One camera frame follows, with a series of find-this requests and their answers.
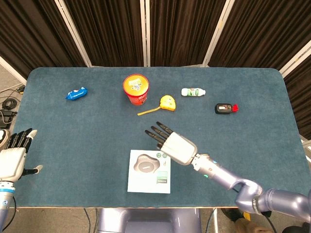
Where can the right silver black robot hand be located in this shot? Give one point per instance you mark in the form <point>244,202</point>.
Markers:
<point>178,149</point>

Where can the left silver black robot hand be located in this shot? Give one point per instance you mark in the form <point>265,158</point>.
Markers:
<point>11,162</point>

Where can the white Philips speaker box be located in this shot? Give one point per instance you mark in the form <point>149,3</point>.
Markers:
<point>145,184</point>

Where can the yellow tape measure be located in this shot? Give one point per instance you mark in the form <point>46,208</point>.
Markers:
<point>168,102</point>

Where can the white green plastic bottle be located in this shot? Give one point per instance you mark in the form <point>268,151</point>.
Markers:
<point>192,92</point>

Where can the black bottle with red cap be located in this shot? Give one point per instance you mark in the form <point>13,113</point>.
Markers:
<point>223,108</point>

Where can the red instant noodle cup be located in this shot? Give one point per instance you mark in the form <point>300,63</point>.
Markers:
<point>136,85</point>

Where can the silver robot torso base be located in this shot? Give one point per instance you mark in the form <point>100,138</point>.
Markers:
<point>148,221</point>

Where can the blue felt table cover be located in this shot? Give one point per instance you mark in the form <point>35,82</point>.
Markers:
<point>85,136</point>

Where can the black sandal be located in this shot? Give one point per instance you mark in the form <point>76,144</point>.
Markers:
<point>229,213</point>

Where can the blue snack packet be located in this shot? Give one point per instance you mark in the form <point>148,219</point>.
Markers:
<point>76,94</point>

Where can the black pleated curtain panel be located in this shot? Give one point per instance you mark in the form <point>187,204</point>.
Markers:
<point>109,29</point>
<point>301,102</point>
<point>262,31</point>
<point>184,29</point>
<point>29,31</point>

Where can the white partition frame post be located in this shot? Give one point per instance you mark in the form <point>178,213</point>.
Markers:
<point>145,31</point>
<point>217,34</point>
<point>12,70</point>
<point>73,34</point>
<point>295,59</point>

